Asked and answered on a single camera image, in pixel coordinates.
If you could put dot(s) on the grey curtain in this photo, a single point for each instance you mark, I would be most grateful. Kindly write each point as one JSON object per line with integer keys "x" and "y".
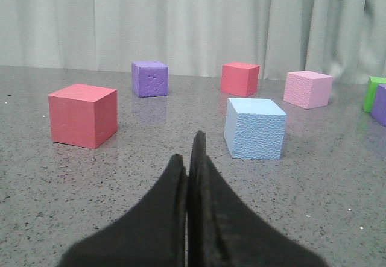
{"x": 343, "y": 38}

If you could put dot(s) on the large red foam cube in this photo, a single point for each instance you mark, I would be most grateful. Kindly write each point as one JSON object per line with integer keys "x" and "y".
{"x": 83, "y": 115}

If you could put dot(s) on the pink foam cube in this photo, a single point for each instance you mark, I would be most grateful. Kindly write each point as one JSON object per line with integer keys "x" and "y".
{"x": 308, "y": 89}

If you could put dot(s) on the purple dented foam cube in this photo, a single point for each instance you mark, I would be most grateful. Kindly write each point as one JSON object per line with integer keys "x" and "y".
{"x": 149, "y": 78}

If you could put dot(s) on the textured light blue foam cube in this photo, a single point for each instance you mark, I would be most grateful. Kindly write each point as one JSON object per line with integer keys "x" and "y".
{"x": 254, "y": 128}

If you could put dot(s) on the green foam cube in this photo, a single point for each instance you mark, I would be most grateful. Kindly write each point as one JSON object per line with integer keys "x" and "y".
{"x": 372, "y": 85}

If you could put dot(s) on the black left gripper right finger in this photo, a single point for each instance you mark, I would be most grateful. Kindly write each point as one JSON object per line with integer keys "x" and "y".
{"x": 223, "y": 231}

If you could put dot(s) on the purple smooth foam cube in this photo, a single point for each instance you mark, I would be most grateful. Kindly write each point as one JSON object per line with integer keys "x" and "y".
{"x": 378, "y": 111}

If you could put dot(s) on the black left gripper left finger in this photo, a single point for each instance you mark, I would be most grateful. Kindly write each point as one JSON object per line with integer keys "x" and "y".
{"x": 152, "y": 233}

